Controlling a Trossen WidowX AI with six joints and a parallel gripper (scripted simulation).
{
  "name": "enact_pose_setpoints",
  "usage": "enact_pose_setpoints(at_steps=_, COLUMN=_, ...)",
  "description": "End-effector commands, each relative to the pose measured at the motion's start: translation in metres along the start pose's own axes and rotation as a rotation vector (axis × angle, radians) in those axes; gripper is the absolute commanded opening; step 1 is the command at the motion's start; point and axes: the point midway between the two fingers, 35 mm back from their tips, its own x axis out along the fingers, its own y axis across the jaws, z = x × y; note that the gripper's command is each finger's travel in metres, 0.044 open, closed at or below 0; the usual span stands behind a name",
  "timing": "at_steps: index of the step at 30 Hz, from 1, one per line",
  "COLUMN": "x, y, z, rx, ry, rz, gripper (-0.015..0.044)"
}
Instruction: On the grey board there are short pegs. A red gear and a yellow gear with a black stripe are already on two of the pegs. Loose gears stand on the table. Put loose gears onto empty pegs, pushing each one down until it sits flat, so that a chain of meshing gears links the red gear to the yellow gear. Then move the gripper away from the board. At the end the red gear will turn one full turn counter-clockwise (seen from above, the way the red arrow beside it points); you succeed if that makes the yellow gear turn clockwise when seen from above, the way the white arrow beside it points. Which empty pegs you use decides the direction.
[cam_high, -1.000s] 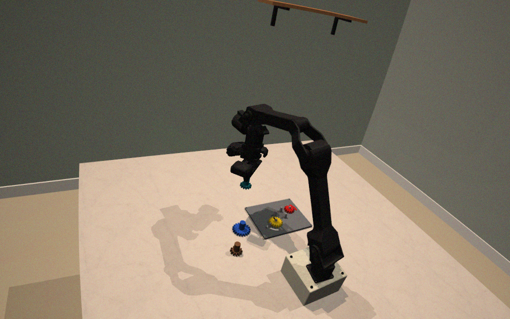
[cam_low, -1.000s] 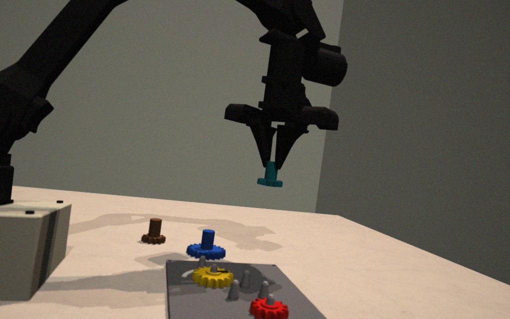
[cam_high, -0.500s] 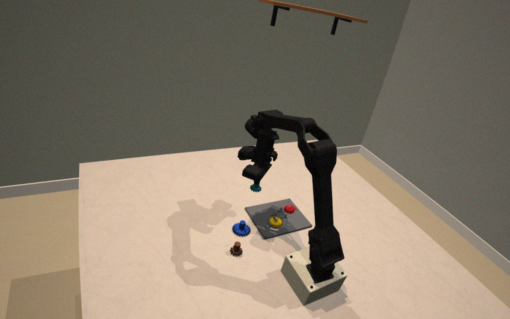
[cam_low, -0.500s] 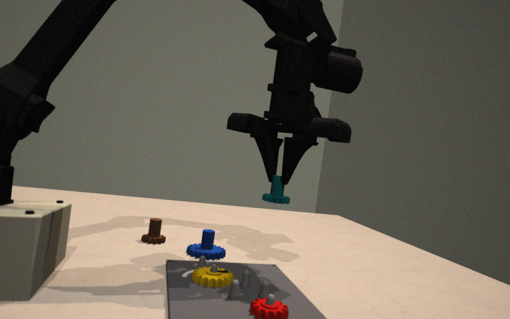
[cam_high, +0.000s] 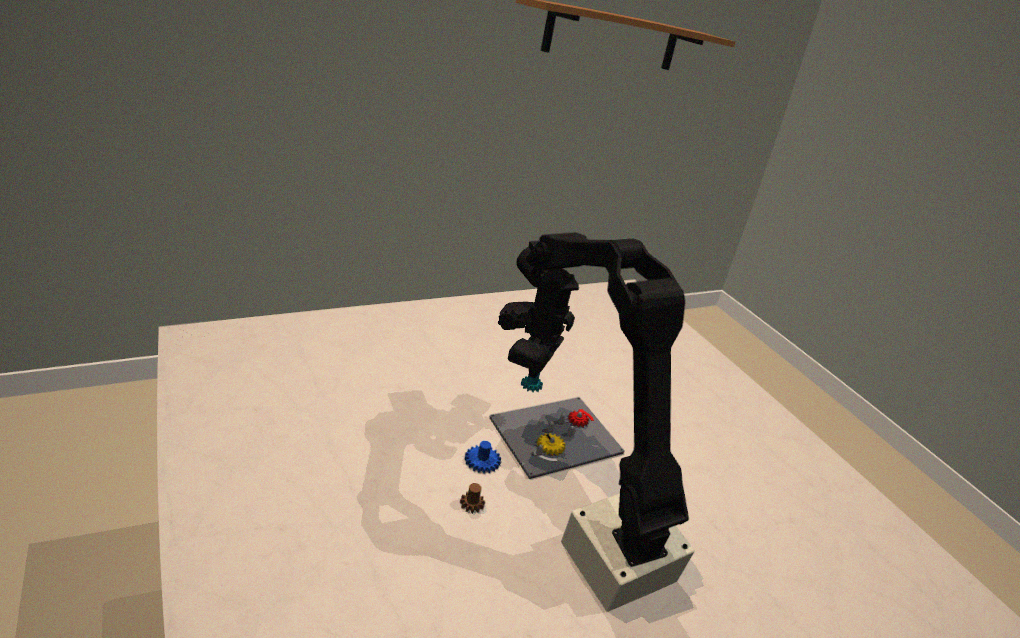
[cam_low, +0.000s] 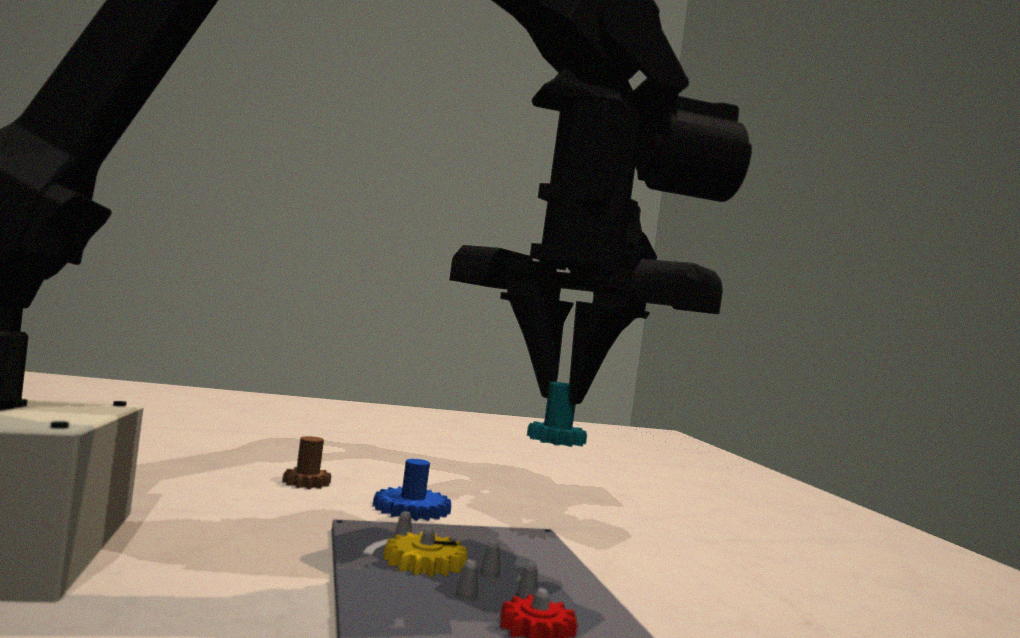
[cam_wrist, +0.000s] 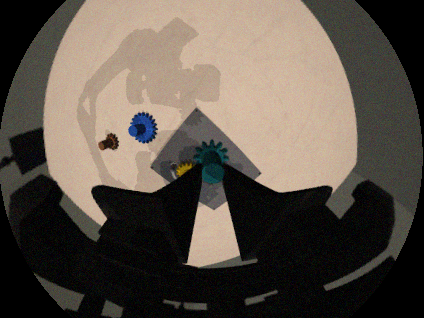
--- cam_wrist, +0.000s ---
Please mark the teal gear with tall hub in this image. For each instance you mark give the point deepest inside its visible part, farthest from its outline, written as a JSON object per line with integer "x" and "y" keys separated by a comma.
{"x": 212, "y": 158}

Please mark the blue gear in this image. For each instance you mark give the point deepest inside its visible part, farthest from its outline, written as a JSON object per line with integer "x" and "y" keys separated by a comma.
{"x": 143, "y": 127}

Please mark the brown gear with tall cylinder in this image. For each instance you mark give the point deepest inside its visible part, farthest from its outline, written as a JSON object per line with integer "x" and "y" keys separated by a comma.
{"x": 110, "y": 142}

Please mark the yellow gear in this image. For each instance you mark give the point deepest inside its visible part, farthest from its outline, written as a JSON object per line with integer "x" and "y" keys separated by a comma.
{"x": 183, "y": 168}

